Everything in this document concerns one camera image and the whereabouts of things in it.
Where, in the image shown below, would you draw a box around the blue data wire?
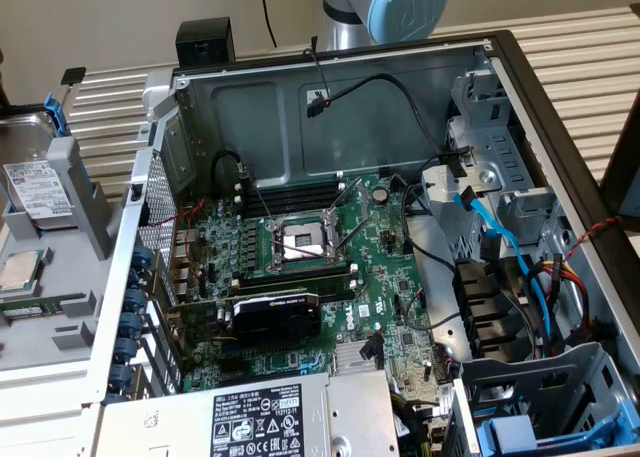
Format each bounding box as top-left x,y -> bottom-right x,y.
451,185 -> 554,351

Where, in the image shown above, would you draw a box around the hard disk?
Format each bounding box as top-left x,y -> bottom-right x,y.
0,92 -> 77,231

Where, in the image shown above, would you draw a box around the empty blue disk carrier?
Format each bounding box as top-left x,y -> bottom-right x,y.
474,401 -> 640,457

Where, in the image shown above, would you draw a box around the black RAM slot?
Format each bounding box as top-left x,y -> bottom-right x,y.
234,184 -> 346,214
232,262 -> 359,285
234,172 -> 346,198
237,276 -> 361,302

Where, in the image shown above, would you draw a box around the CPU socket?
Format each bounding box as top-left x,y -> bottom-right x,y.
267,212 -> 347,273

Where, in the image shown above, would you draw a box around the steel locking lever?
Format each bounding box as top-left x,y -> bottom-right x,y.
333,211 -> 372,256
238,162 -> 275,226

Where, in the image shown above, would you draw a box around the steel socket cover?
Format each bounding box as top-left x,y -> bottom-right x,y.
324,177 -> 371,231

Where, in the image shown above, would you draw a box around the green motherboard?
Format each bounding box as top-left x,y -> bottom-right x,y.
169,170 -> 459,421

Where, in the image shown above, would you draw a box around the black graphics card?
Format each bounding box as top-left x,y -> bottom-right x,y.
167,287 -> 324,346

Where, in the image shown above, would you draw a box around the open grey PC case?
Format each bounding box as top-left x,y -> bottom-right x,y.
82,29 -> 640,457

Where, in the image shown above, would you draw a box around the silver chipset heatsink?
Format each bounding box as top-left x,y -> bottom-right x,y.
333,340 -> 387,377

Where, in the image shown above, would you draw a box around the black expansion slot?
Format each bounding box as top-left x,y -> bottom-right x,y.
217,357 -> 254,376

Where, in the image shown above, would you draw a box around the black fan shroud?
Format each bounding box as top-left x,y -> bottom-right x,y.
452,256 -> 532,364

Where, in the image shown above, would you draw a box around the grey metal drive cage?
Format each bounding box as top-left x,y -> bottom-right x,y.
419,69 -> 574,258

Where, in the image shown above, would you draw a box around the black box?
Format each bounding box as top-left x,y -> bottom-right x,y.
175,17 -> 236,71

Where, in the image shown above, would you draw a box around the grey power supply unit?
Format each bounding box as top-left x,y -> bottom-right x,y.
97,369 -> 401,457

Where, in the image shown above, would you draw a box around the grey parts rack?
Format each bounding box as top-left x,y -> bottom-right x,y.
0,136 -> 132,378

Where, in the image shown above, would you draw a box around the blue drive bay brackets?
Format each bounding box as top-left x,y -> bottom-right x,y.
449,340 -> 640,457

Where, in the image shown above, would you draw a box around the green RAM stick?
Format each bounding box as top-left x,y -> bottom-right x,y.
0,292 -> 87,323

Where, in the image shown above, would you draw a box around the silver CPU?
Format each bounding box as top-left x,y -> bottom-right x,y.
0,250 -> 44,298

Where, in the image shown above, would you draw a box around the black motherboard wire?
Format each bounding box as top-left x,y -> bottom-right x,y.
399,179 -> 461,273

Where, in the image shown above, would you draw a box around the black looped wire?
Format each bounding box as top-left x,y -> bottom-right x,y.
212,149 -> 251,188

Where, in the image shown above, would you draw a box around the thin red black wire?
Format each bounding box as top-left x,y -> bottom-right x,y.
303,48 -> 334,107

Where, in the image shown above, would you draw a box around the black wire with plug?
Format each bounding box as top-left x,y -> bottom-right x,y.
305,74 -> 474,176

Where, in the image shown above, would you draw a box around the black yellow wire bundle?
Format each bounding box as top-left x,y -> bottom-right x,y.
389,389 -> 451,457

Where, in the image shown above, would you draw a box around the red black twisted wire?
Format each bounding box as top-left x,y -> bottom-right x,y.
564,215 -> 624,263

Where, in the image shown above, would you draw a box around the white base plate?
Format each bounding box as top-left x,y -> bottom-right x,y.
0,361 -> 104,457

